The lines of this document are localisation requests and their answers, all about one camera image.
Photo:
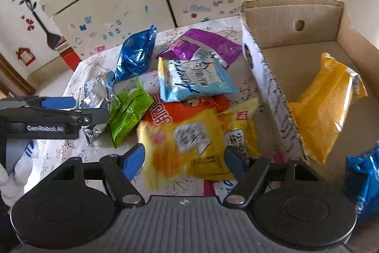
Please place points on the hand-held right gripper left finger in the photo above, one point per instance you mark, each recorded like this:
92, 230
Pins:
134, 159

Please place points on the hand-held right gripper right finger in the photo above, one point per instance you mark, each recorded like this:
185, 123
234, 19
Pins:
235, 159

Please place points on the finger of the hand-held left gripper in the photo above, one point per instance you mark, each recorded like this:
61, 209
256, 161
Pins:
57, 102
94, 116

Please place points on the yellow snack packet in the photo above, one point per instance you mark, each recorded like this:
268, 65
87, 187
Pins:
177, 158

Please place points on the blue foil snack packet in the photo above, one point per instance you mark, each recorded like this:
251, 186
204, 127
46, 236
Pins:
133, 51

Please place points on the cardboard box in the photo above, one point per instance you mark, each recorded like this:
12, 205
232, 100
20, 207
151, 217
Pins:
314, 27

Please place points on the person's left hand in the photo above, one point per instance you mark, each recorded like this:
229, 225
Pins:
17, 179

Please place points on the silver foil snack packet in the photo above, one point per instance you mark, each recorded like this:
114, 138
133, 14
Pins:
94, 93

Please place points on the green snack packet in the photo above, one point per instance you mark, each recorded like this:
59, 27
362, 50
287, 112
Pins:
127, 113

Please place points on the red box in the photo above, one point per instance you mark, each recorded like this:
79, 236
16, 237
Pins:
69, 56

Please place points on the floral tablecloth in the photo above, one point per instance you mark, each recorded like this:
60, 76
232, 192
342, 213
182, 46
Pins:
86, 63

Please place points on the orange-red snack packet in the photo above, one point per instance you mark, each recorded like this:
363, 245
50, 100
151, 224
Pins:
183, 107

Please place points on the light blue snack packet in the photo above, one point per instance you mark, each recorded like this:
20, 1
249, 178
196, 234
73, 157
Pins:
192, 81

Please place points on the plain orange-yellow snack packet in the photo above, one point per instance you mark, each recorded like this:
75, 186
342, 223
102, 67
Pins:
322, 99

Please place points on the cream cabinet with stickers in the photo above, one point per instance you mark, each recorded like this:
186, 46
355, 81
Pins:
124, 4

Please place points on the purple snack packet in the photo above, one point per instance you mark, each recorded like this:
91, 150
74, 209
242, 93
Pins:
213, 44

